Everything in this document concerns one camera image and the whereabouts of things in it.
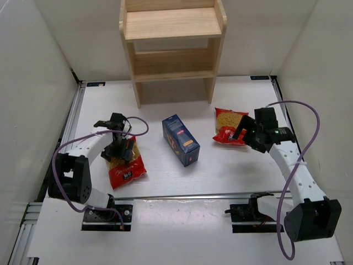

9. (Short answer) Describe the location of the red pasta bag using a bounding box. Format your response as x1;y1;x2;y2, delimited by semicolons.
213;108;248;146
106;137;147;190

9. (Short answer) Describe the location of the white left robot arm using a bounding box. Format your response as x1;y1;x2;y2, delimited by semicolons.
48;113;135;211

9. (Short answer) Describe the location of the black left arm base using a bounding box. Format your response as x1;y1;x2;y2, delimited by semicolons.
81;200;133;232

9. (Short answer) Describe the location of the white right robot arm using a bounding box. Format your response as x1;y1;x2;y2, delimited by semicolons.
233;108;341;242

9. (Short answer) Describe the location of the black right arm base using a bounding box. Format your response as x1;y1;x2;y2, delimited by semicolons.
224;192;276;234

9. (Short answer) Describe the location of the blue pasta box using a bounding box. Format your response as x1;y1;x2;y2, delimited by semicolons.
162;114;200;167

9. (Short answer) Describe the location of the wooden three-tier shelf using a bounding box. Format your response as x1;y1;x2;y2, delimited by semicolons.
119;1;227;108

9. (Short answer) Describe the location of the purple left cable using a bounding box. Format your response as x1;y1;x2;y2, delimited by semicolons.
51;116;149;231

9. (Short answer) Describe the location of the purple cable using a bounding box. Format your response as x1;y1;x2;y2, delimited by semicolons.
51;116;149;231
263;100;322;261

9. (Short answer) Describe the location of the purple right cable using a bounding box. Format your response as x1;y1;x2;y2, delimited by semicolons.
263;100;322;261

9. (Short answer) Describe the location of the aluminium rail frame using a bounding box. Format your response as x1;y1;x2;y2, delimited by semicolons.
8;74;345;265

